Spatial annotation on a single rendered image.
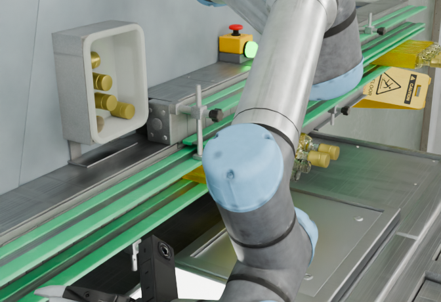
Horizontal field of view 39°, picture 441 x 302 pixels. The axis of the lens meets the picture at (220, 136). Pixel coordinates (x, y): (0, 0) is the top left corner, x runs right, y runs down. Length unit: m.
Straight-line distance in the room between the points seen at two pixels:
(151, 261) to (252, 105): 0.25
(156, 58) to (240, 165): 0.97
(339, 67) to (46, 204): 0.58
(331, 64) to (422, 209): 0.72
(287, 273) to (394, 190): 1.07
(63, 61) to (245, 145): 0.73
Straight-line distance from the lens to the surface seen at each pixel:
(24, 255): 1.05
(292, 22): 0.76
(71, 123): 1.28
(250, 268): 0.67
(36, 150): 1.27
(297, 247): 0.67
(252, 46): 1.70
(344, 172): 1.81
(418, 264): 1.38
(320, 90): 0.96
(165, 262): 0.80
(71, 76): 1.24
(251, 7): 1.09
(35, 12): 1.23
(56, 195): 1.19
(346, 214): 1.50
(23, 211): 1.15
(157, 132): 1.39
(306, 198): 1.56
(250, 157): 0.56
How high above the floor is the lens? 1.67
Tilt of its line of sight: 30 degrees down
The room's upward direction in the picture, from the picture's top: 102 degrees clockwise
